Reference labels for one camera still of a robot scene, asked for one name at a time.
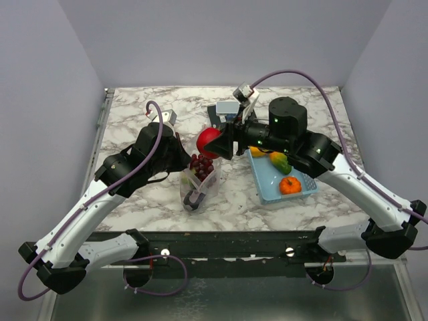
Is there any aluminium side rail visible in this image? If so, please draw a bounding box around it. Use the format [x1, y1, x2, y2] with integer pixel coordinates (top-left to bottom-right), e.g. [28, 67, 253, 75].
[80, 88, 115, 196]

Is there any aluminium front rail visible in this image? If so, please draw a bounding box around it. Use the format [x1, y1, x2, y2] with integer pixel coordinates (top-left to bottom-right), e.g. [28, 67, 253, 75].
[344, 250, 407, 265]

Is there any blue red screwdriver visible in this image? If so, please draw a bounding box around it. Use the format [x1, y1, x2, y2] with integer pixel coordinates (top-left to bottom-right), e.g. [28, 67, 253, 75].
[225, 114, 237, 122]

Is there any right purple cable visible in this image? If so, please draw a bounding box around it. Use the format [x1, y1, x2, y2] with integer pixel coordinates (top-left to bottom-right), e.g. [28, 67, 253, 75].
[250, 69, 428, 291]

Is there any red apple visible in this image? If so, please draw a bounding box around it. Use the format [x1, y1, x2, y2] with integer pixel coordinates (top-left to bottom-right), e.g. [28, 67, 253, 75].
[196, 127, 221, 159]

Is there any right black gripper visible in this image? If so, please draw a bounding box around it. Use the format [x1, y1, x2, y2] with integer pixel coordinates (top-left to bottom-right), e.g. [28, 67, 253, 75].
[205, 104, 292, 160]

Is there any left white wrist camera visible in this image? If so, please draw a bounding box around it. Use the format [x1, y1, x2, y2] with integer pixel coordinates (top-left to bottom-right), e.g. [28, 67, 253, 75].
[145, 109, 177, 132]

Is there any blue plastic basket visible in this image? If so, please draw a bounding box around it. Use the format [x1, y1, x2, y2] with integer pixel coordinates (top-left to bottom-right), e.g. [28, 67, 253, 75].
[246, 150, 318, 205]

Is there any clear pink zip top bag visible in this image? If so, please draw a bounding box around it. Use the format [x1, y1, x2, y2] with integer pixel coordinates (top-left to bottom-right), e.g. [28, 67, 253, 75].
[179, 124, 222, 213]

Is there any purple eggplant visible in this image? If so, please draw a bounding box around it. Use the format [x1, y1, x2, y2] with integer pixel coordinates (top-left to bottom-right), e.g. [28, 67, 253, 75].
[183, 189, 206, 211]

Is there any black flat box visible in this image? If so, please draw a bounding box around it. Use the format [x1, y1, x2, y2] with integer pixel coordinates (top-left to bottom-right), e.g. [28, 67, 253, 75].
[247, 111, 257, 122]
[207, 105, 226, 130]

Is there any green leafy vegetable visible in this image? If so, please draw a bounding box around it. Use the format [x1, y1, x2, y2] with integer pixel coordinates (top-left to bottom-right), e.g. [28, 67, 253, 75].
[270, 152, 292, 175]

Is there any black mounting rail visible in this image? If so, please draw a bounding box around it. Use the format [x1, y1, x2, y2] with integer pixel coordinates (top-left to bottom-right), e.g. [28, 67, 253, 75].
[87, 230, 348, 279]

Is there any yellow bell pepper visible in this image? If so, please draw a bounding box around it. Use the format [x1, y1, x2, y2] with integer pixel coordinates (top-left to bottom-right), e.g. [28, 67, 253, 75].
[249, 146, 267, 158]

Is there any purple grape bunch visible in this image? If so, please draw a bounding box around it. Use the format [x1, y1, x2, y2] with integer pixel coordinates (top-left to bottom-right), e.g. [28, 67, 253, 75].
[189, 154, 214, 182]

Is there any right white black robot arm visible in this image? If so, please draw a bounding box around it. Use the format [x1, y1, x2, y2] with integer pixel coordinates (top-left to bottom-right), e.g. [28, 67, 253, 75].
[205, 97, 426, 261]

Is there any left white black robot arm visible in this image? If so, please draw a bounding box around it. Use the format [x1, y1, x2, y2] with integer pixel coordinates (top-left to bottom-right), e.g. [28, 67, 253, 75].
[18, 122, 191, 294]

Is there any green cabbage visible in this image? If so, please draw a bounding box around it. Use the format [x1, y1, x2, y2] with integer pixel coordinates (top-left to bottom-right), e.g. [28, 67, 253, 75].
[181, 175, 194, 189]

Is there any small grey white box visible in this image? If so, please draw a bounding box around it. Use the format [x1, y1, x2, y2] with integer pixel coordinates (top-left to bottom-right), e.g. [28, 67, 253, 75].
[215, 101, 239, 116]

